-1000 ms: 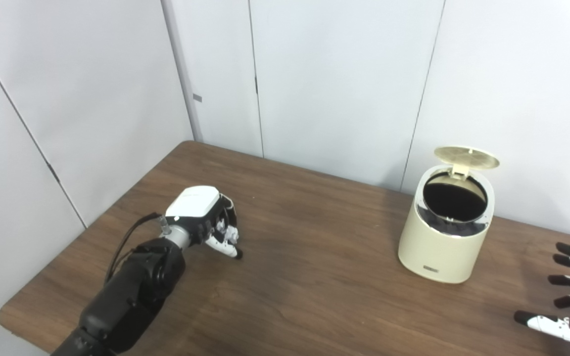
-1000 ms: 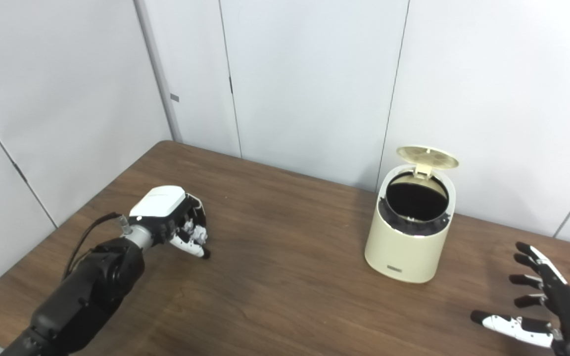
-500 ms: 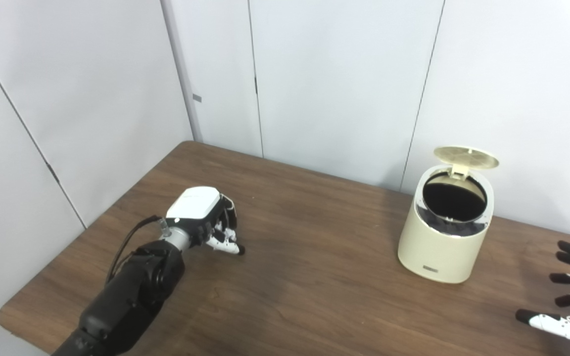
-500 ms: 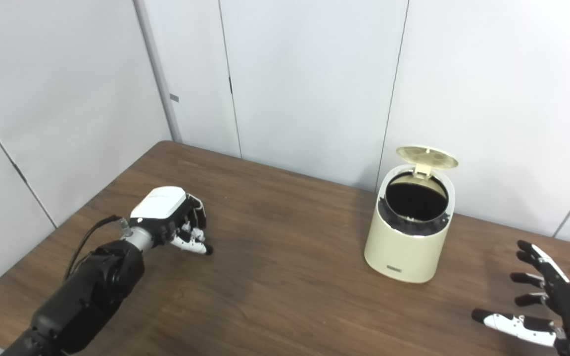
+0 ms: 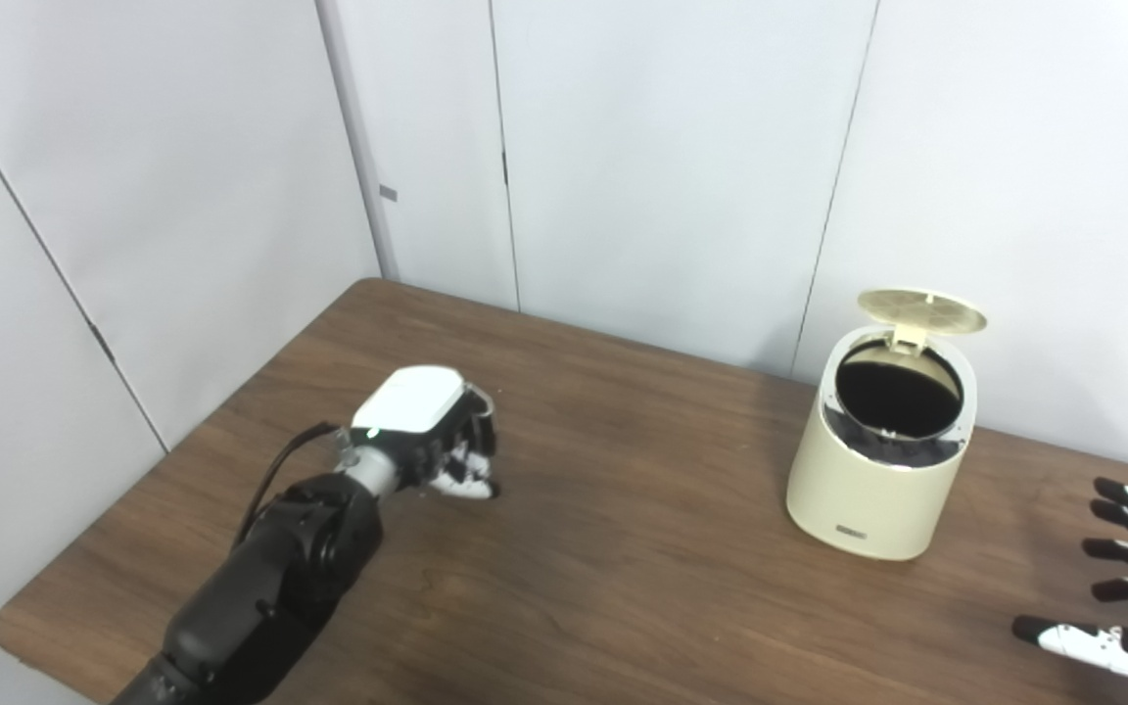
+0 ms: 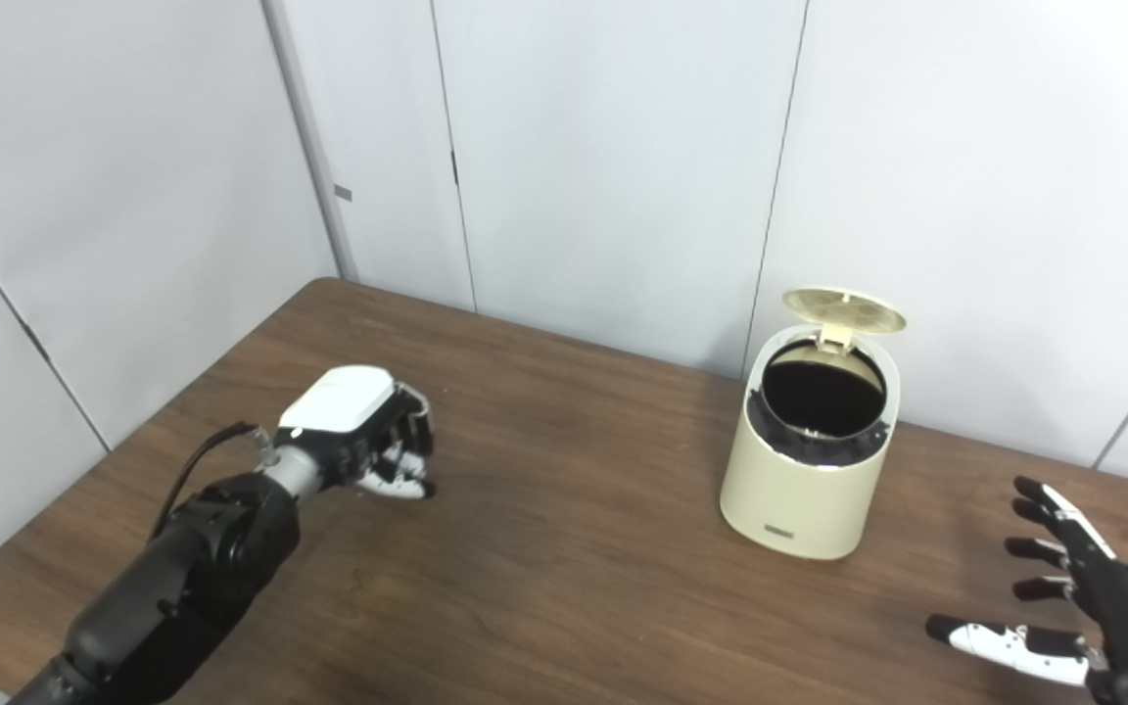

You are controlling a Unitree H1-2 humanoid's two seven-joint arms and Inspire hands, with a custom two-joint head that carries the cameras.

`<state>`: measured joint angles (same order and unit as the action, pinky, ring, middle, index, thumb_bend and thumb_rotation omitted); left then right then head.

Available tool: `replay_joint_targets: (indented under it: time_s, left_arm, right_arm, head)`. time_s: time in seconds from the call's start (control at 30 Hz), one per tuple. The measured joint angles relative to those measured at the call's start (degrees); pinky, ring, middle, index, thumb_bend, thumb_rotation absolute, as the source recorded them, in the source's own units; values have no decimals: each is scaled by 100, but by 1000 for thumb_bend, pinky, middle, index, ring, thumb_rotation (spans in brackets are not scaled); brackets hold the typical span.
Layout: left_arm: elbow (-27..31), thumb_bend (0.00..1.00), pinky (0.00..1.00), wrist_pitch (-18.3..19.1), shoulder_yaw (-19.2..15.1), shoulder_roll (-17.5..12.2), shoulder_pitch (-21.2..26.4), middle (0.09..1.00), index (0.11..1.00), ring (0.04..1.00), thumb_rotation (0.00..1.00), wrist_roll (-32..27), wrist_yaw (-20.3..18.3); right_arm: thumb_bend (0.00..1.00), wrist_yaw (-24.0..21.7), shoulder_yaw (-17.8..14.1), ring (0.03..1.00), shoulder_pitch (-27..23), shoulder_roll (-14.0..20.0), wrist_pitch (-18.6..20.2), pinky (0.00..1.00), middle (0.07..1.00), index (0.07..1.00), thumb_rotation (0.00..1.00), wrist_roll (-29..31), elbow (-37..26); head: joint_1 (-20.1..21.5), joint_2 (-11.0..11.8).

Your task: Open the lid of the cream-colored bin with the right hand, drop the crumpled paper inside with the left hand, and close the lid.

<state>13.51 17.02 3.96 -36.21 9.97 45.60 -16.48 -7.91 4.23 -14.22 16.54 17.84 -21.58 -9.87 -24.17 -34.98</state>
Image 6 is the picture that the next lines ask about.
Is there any gray wall corner post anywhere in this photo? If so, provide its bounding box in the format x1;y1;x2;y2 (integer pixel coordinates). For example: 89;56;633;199
260;0;359;283

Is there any cream round bin lid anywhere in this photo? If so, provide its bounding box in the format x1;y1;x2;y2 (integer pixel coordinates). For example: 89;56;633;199
781;287;908;349

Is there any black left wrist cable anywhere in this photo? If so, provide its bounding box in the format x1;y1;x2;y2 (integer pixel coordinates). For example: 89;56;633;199
148;421;281;544

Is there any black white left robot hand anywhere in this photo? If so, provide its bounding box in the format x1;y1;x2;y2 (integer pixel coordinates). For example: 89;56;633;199
275;365;438;500

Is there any cream-colored cylindrical bin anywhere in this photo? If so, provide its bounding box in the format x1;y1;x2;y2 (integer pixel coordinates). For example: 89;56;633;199
719;326;903;561

